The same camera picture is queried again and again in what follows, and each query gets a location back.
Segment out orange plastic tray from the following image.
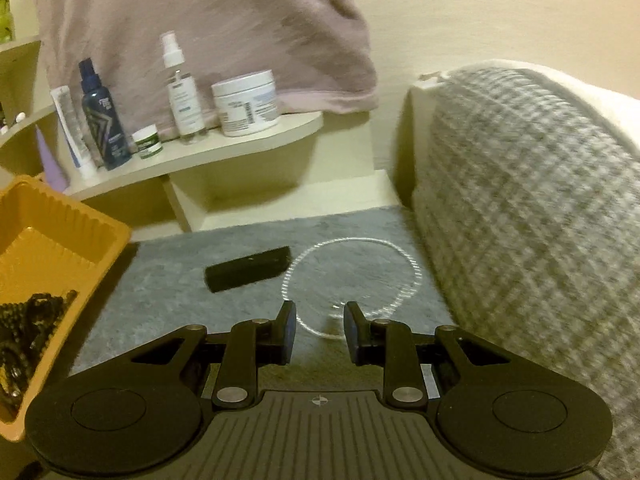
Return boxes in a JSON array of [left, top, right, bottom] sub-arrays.
[[0, 175, 133, 443]]

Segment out pink hanging towel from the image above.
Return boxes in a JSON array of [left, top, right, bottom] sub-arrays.
[[32, 0, 380, 134]]

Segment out small green label jar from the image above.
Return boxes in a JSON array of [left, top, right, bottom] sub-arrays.
[[131, 124, 164, 160]]

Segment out pile of dark bead jewelry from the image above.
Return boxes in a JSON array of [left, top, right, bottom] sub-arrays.
[[0, 289, 79, 419]]

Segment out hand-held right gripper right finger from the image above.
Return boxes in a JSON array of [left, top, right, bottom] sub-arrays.
[[345, 301, 506, 406]]

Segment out silver chain necklace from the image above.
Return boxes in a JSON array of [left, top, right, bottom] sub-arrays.
[[281, 237, 424, 339]]

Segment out grey checkered cushion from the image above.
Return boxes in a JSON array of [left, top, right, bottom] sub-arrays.
[[412, 67, 640, 480]]

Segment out green liquid bottle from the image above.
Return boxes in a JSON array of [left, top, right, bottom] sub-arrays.
[[0, 0, 17, 44]]

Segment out clear spray bottle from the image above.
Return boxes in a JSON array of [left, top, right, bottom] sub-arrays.
[[160, 31, 209, 144]]

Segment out grey fuzzy mat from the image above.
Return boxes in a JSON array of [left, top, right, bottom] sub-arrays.
[[67, 205, 458, 378]]

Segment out large white jar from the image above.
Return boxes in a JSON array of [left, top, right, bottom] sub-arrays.
[[211, 69, 280, 137]]

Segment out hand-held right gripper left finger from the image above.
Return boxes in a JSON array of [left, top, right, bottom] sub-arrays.
[[131, 301, 297, 408]]

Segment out cream corner shelf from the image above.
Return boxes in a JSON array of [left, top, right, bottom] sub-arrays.
[[0, 35, 44, 162]]

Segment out dark blue spray bottle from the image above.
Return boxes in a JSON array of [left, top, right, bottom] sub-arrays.
[[78, 57, 134, 171]]

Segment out black rectangular box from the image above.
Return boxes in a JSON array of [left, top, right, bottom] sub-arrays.
[[205, 246, 292, 294]]

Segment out white and blue tube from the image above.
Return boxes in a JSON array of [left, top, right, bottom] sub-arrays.
[[50, 85, 99, 179]]

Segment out purple tube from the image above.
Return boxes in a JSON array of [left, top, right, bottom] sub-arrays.
[[34, 125, 70, 192]]

